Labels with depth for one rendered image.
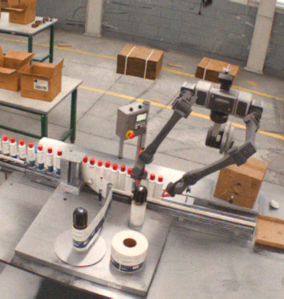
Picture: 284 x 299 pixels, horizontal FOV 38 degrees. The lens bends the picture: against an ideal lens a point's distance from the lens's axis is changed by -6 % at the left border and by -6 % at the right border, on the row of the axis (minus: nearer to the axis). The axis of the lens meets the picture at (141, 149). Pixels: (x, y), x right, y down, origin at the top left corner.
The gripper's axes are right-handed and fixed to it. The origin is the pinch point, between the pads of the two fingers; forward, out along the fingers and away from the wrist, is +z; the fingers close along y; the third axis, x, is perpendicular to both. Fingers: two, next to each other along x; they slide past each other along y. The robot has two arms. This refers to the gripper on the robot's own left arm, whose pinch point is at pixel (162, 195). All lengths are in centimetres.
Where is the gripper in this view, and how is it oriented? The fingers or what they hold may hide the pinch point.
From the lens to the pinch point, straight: 285.8
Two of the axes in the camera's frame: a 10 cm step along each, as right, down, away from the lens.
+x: 7.0, 6.8, 2.0
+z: -6.7, 5.3, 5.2
